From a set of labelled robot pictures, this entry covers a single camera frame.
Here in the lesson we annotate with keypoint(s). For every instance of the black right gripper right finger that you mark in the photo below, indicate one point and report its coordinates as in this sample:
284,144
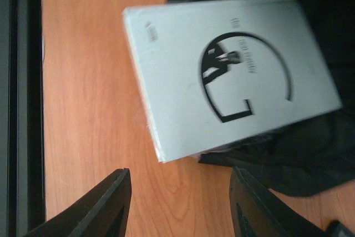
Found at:
256,211

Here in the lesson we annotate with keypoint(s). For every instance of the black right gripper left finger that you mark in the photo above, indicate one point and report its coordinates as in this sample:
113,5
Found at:
102,211

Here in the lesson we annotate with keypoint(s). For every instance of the black student backpack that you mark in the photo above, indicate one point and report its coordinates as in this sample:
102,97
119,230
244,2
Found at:
317,154

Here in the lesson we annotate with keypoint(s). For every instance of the grey book with G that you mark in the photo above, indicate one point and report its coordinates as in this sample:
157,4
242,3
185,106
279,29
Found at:
213,73

